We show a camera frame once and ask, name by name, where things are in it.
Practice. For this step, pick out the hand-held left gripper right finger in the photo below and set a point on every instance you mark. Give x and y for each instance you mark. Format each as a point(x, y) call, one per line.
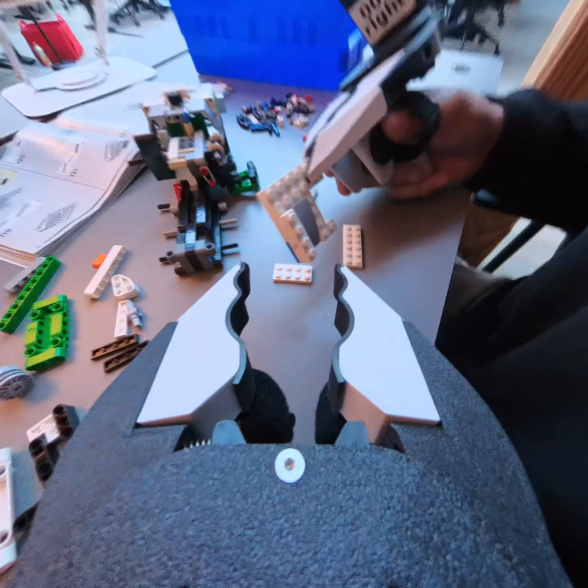
point(386, 363)

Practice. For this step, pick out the orange lego piece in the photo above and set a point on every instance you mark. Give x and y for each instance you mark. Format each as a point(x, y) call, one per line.
point(99, 262)

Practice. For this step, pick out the dark grey lego beam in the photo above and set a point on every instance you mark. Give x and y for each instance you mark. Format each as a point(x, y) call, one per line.
point(23, 278)

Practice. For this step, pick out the person's torso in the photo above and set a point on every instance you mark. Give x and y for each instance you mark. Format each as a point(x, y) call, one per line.
point(528, 367)

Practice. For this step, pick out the white medium lego beam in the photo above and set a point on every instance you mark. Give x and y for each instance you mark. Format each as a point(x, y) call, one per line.
point(5, 505)

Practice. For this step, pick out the wooden post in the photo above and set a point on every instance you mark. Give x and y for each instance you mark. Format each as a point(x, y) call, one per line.
point(565, 50)

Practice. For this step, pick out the red storage crate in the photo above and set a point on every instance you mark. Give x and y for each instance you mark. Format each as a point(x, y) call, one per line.
point(55, 39)

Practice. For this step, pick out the pile of small lego pins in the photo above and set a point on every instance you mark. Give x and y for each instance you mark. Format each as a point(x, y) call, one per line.
point(271, 115)

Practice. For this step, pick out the light grey lego connector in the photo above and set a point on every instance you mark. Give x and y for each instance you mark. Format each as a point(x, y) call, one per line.
point(126, 317)

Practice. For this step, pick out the partly built lego truck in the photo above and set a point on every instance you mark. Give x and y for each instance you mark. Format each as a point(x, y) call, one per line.
point(193, 160)

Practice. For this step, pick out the blue storage bin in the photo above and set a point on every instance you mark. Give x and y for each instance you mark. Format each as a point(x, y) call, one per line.
point(266, 41)

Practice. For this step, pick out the white long lego beam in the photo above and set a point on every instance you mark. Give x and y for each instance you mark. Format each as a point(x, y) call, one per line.
point(108, 271)

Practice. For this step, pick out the grey lego wheel hub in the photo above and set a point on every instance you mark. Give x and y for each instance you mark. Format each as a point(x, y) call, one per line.
point(16, 383)

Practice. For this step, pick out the instruction booklet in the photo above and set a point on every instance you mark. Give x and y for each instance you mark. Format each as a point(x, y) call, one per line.
point(59, 183)

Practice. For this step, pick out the black lego plate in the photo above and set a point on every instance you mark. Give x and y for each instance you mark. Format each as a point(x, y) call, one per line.
point(126, 357)
point(115, 347)

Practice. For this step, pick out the white blue lego assembly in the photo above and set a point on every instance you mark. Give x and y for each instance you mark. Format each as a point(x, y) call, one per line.
point(289, 202)

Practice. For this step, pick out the green lego beam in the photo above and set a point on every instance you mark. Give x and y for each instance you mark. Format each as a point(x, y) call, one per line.
point(30, 294)

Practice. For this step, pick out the short white lego plate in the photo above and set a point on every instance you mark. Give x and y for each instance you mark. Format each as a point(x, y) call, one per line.
point(292, 273)

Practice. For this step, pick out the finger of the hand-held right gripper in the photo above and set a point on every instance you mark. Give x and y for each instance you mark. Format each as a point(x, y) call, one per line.
point(349, 124)
point(376, 73)

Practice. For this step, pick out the long white lego plate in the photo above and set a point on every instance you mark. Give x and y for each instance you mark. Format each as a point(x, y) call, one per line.
point(353, 246)

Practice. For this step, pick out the black office chair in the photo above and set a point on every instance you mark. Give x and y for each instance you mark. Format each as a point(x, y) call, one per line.
point(477, 23)

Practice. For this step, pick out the green lego frame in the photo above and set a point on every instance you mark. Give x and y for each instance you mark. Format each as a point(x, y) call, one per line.
point(46, 333)

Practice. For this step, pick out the white rounded board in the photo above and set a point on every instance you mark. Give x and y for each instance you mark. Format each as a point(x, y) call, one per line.
point(92, 82)

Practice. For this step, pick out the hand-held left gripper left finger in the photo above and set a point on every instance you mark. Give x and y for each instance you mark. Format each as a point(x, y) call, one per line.
point(193, 363)

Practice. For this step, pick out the person's right hand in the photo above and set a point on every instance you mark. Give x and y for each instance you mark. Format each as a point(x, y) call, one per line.
point(468, 138)

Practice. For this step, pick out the white rounded lego liftarm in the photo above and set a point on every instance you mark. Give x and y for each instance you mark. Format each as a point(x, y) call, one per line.
point(124, 287)

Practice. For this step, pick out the green black lego subassembly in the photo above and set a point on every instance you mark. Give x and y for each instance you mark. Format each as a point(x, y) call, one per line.
point(248, 181)

